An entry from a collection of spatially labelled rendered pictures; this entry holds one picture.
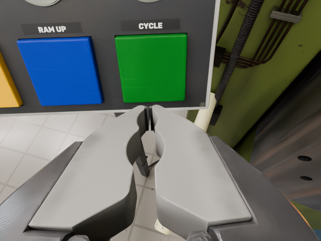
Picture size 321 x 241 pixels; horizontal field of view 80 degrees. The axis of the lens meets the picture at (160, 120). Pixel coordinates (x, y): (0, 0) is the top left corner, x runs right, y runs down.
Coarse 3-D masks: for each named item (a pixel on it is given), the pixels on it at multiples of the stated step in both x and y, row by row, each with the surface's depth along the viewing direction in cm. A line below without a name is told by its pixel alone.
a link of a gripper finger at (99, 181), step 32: (128, 128) 9; (96, 160) 8; (128, 160) 7; (64, 192) 6; (96, 192) 6; (128, 192) 6; (32, 224) 5; (64, 224) 5; (96, 224) 6; (128, 224) 7
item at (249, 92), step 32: (224, 0) 41; (288, 0) 36; (320, 0) 34; (224, 32) 47; (256, 32) 44; (288, 32) 41; (320, 32) 39; (224, 64) 54; (288, 64) 47; (224, 96) 65; (256, 96) 60; (224, 128) 82
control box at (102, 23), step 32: (0, 0) 18; (32, 0) 18; (64, 0) 18; (96, 0) 18; (128, 0) 18; (160, 0) 19; (192, 0) 19; (0, 32) 20; (32, 32) 20; (64, 32) 20; (96, 32) 20; (128, 32) 20; (160, 32) 20; (192, 32) 20; (192, 64) 22; (32, 96) 23; (192, 96) 24
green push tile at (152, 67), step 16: (128, 48) 20; (144, 48) 20; (160, 48) 20; (176, 48) 20; (128, 64) 21; (144, 64) 21; (160, 64) 21; (176, 64) 21; (128, 80) 22; (144, 80) 22; (160, 80) 22; (176, 80) 22; (128, 96) 23; (144, 96) 23; (160, 96) 23; (176, 96) 23
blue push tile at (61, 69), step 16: (32, 48) 20; (48, 48) 20; (64, 48) 20; (80, 48) 20; (32, 64) 21; (48, 64) 21; (64, 64) 21; (80, 64) 21; (96, 64) 22; (32, 80) 22; (48, 80) 22; (64, 80) 22; (80, 80) 22; (96, 80) 22; (48, 96) 23; (64, 96) 23; (80, 96) 23; (96, 96) 23
